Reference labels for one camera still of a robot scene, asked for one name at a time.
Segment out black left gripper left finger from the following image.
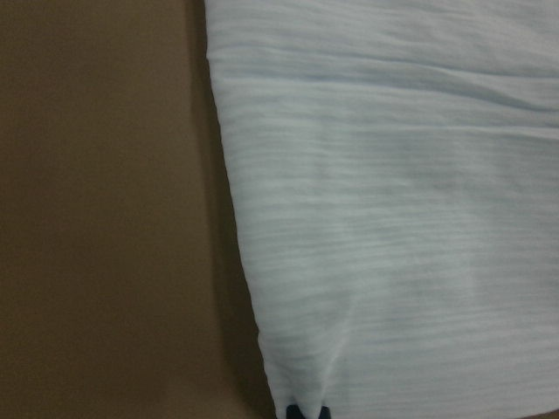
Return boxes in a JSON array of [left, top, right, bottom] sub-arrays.
[[286, 404, 304, 419]]

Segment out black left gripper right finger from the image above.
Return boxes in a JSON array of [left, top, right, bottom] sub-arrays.
[[318, 406, 331, 419]]

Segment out light blue button-up shirt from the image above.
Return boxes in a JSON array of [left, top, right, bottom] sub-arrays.
[[205, 1, 558, 418]]

